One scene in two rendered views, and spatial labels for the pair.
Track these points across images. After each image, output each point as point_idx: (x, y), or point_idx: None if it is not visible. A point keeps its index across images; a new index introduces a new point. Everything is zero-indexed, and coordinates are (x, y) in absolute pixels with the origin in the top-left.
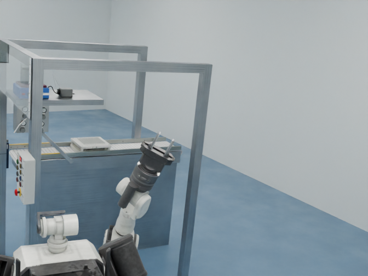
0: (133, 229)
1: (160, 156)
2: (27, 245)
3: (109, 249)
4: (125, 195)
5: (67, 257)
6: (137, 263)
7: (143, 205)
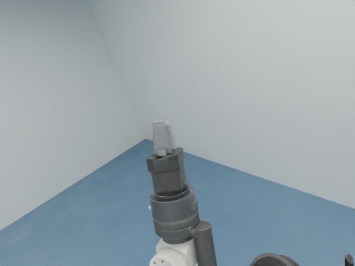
0: None
1: (181, 151)
2: None
3: (349, 254)
4: (213, 248)
5: None
6: (282, 256)
7: None
